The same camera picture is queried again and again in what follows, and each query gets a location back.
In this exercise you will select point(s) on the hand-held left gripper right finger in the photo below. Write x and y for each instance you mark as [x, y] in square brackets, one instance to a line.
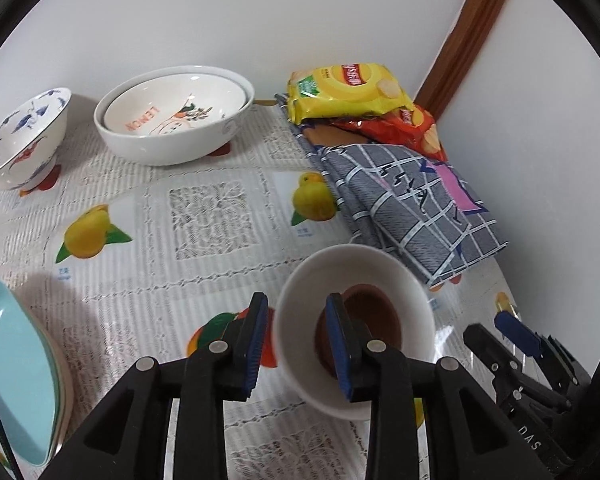
[337, 345]

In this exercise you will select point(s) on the red chips bag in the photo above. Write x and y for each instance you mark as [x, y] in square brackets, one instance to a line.
[395, 130]

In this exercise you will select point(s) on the light blue square plate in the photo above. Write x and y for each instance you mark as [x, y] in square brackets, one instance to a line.
[15, 370]

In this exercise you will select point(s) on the white bowl with brown inside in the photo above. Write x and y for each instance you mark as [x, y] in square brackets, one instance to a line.
[305, 280]

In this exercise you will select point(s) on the white bowl with orange print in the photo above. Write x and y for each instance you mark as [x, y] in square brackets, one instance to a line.
[150, 115]

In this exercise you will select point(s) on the brown wooden door frame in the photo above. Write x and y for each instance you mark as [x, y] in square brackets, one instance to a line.
[475, 20]

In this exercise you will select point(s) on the fruit print tablecloth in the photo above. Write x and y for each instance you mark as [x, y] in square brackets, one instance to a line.
[205, 270]

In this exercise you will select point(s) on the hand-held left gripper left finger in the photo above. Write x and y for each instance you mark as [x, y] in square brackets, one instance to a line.
[250, 350]

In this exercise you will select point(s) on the large white bowl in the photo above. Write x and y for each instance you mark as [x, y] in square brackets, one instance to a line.
[170, 147]

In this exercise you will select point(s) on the grey checked cloth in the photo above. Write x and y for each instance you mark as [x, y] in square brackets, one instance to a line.
[395, 210]

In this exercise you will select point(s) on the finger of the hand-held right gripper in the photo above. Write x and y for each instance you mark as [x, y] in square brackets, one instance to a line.
[517, 335]
[490, 355]

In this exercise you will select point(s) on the yellow chips bag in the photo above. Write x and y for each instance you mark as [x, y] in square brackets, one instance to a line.
[350, 95]

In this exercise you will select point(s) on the blue bird pattern bowl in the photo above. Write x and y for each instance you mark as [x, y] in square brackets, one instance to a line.
[25, 150]

